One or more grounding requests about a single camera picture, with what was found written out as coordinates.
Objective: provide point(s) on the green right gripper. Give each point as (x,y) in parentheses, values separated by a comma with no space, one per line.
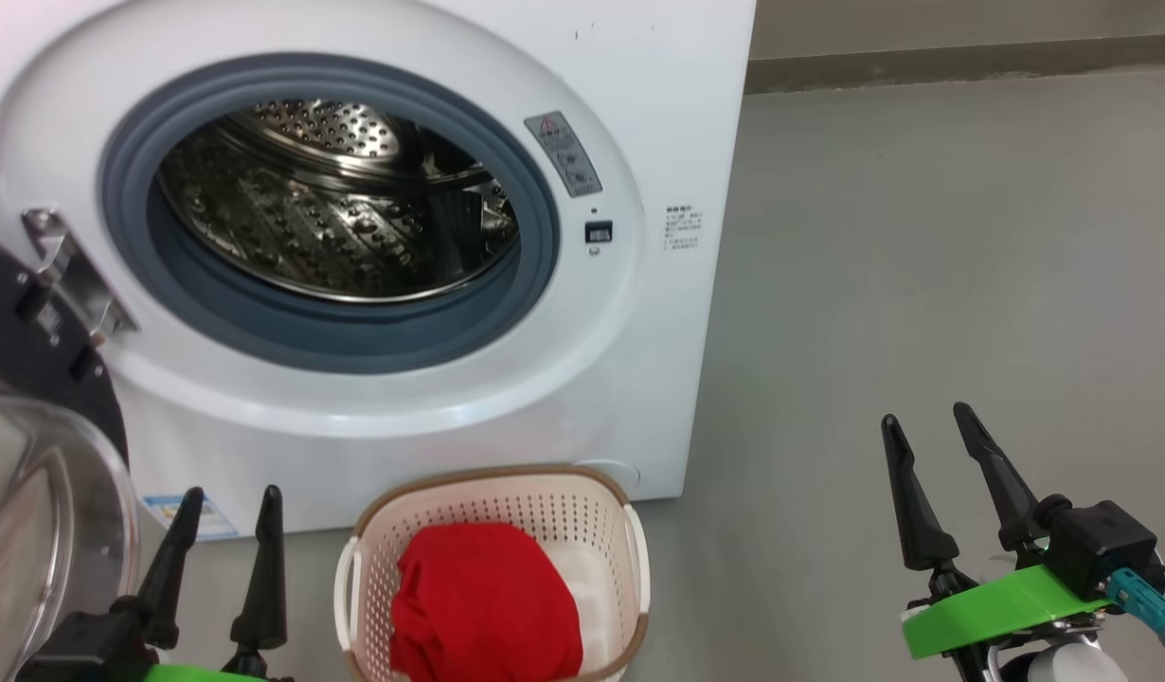
(999,611)

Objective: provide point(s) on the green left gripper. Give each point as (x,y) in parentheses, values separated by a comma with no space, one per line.
(204,675)

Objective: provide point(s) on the black round glass washer door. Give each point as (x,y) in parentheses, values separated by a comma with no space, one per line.
(33,530)

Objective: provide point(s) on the red and white garment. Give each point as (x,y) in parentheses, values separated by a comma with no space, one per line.
(488,606)

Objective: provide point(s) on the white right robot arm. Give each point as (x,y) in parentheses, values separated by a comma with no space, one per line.
(1066,668)

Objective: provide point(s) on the cream basket with brown rim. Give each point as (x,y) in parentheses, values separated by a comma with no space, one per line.
(374,549)

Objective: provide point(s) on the metal door hinge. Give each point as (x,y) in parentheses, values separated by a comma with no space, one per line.
(76,275)

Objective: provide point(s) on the white washing machine body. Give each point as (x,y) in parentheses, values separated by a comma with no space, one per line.
(658,360)

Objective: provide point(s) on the black door latch socket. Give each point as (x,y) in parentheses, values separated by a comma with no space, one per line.
(599,232)

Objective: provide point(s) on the blue energy label sticker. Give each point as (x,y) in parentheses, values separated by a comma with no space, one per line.
(213,519)

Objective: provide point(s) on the round white filter cover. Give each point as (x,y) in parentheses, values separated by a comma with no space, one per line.
(625,472)

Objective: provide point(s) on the black text sticker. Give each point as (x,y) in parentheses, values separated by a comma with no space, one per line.
(684,227)

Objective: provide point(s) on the grey skirting board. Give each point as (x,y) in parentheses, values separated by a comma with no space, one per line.
(971,64)

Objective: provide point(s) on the grey warning label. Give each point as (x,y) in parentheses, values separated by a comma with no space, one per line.
(564,154)

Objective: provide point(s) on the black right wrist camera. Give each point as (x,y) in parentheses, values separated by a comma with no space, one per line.
(1103,549)

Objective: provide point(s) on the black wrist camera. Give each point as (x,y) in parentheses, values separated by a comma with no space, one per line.
(80,649)
(1103,549)

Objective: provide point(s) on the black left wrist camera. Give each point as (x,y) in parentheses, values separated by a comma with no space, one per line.
(80,649)

